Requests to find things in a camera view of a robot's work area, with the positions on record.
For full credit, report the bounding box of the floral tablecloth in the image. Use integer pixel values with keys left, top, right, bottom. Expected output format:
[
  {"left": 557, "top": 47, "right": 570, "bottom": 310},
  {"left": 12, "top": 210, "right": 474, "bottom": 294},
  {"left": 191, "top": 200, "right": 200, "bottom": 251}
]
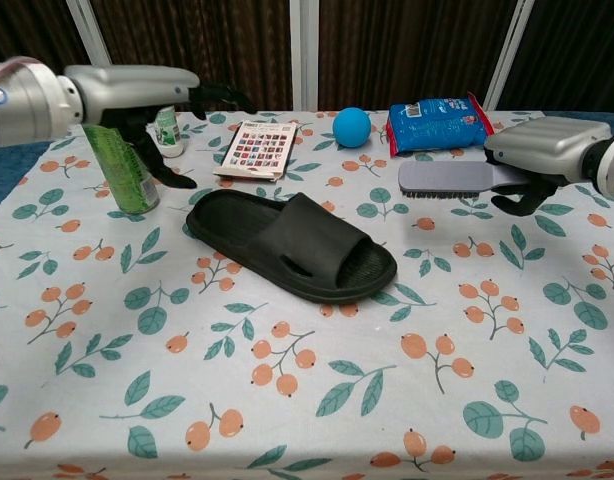
[{"left": 0, "top": 109, "right": 614, "bottom": 480}]

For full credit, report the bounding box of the printed card box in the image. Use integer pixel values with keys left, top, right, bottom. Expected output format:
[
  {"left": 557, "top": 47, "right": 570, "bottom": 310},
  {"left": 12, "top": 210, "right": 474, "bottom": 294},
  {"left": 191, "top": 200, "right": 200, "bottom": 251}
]
[{"left": 212, "top": 120, "right": 297, "bottom": 184}]

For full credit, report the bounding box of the blue snack bag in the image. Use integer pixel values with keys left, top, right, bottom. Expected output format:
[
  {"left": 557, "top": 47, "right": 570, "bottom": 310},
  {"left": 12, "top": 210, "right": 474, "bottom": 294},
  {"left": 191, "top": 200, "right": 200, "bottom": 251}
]
[{"left": 385, "top": 91, "right": 497, "bottom": 158}]

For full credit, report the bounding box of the dark brown curtain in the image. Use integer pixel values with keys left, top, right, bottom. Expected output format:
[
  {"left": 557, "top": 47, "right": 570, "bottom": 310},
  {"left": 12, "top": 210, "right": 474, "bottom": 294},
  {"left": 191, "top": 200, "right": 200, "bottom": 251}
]
[{"left": 0, "top": 0, "right": 614, "bottom": 117}]

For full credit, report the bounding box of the green drink can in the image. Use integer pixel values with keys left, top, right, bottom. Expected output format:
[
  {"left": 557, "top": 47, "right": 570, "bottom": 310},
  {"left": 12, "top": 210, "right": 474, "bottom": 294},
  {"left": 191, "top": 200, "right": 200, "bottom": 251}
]
[{"left": 81, "top": 123, "right": 161, "bottom": 215}]

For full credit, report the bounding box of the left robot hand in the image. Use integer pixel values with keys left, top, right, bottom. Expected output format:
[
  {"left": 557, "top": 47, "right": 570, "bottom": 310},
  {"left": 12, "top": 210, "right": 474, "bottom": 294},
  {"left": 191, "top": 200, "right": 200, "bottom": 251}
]
[{"left": 62, "top": 64, "right": 257, "bottom": 190}]

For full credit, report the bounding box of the blue ball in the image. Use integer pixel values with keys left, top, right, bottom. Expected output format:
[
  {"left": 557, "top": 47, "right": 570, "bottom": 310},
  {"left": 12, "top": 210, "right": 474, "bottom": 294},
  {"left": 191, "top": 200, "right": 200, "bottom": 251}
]
[{"left": 332, "top": 107, "right": 373, "bottom": 149}]

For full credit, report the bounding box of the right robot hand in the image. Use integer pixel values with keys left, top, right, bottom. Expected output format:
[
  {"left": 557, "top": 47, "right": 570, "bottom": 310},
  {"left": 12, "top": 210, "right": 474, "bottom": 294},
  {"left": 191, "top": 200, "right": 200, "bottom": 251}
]
[{"left": 483, "top": 116, "right": 614, "bottom": 218}]

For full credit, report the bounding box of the white frame post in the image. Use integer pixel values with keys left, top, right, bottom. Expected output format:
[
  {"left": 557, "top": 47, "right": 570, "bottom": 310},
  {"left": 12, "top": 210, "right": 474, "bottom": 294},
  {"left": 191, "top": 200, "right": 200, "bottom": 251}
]
[
  {"left": 289, "top": 0, "right": 321, "bottom": 113},
  {"left": 65, "top": 0, "right": 118, "bottom": 69},
  {"left": 483, "top": 0, "right": 537, "bottom": 113}
]

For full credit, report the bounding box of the black slipper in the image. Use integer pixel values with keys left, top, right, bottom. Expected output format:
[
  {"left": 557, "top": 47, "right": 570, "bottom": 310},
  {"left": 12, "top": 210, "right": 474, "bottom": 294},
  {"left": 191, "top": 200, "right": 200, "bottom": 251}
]
[{"left": 185, "top": 188, "right": 399, "bottom": 304}]

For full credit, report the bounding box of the white plastic drink bottle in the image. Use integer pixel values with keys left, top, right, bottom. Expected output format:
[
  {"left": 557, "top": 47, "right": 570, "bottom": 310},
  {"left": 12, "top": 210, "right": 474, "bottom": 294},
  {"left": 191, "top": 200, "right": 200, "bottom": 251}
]
[{"left": 153, "top": 104, "right": 186, "bottom": 159}]

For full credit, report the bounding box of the grey scrubbing brush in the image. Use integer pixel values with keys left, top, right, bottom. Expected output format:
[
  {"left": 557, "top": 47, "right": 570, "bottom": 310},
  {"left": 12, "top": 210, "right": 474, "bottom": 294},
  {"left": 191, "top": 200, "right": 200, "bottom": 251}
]
[{"left": 397, "top": 159, "right": 529, "bottom": 200}]

